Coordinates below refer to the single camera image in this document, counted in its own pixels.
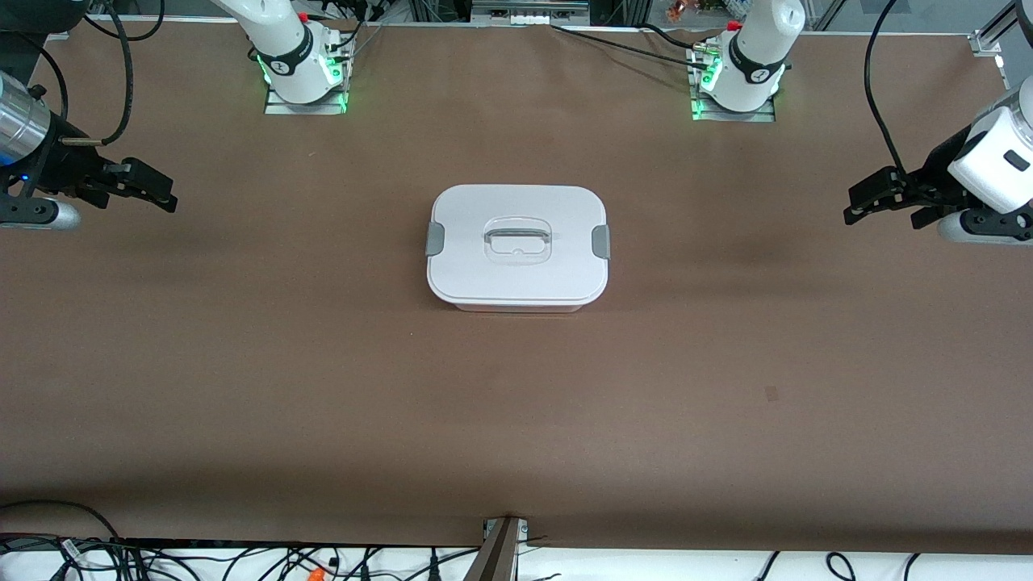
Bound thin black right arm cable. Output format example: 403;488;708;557
36;44;71;122

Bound aluminium corner profile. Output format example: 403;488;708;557
971;0;1019;57

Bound black looped cable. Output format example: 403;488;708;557
0;500;122;543

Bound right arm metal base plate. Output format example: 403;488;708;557
265;36;350;115

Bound white box lid grey clips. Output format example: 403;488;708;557
425;184;612;306

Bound short black table cable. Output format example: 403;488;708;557
638;23;719;51

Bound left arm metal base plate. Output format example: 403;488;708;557
690;44;777;123

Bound long black table cable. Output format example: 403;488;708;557
551;24;711;69

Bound brown camera post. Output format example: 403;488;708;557
464;516;523;581

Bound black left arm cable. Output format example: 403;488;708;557
864;0;909;174

